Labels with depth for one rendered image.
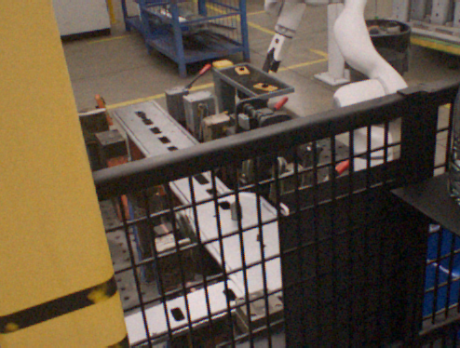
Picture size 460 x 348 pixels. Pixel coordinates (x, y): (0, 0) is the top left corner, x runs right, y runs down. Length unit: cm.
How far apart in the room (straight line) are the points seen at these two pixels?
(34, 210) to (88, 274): 7
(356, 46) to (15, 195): 148
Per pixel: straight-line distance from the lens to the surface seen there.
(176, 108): 233
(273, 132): 62
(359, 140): 181
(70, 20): 831
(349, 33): 183
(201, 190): 167
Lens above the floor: 179
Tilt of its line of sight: 27 degrees down
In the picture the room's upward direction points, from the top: 5 degrees counter-clockwise
